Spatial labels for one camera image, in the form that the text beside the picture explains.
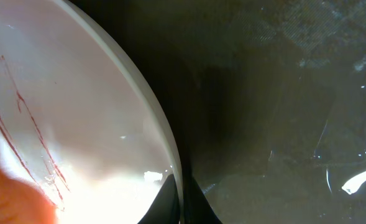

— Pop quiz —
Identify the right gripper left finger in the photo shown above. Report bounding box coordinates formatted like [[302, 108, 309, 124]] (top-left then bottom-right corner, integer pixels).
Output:
[[138, 174, 180, 224]]

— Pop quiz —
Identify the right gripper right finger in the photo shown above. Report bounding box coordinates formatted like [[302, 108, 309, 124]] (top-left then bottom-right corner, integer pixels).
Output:
[[183, 176, 222, 224]]

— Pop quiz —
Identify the pink plate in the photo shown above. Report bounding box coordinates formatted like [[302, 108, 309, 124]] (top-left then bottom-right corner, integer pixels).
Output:
[[0, 0, 183, 223]]

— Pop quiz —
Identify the orange green sponge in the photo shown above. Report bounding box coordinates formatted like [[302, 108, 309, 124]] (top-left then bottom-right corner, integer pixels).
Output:
[[0, 169, 57, 224]]

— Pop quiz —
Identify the large dark brown tray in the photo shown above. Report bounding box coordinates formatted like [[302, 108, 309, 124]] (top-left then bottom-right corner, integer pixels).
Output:
[[76, 0, 366, 223]]

